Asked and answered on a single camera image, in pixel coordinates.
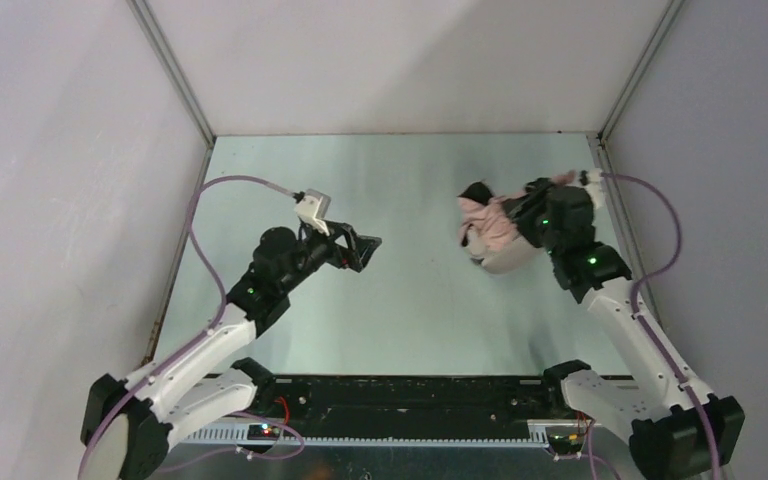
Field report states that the left controller board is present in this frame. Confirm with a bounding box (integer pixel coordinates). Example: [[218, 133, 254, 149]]
[[246, 423, 283, 442]]

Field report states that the aluminium frame rail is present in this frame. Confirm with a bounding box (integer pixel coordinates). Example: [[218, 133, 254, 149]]
[[178, 377, 717, 452]]

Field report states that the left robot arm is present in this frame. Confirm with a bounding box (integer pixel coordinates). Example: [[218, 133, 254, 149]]
[[78, 221, 382, 479]]

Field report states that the controller board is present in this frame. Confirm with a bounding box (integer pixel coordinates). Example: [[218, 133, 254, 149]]
[[246, 423, 283, 442], [546, 434, 586, 458]]

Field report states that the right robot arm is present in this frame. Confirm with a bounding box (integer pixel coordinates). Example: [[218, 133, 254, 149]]
[[509, 178, 745, 479]]

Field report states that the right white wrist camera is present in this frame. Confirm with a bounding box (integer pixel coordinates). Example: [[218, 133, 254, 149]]
[[578, 168, 606, 210]]

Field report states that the pink folding umbrella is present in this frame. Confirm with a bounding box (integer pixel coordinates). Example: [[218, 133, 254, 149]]
[[457, 170, 581, 251]]

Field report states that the right controller board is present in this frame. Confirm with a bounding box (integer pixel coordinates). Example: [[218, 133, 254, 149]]
[[546, 434, 586, 458]]

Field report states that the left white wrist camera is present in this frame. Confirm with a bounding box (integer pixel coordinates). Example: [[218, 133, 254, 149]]
[[293, 189, 331, 236]]

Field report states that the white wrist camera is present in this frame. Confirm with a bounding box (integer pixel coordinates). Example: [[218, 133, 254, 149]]
[[293, 189, 331, 236], [578, 168, 606, 210]]

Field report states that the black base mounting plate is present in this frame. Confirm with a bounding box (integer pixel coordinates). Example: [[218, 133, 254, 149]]
[[247, 375, 590, 442]]

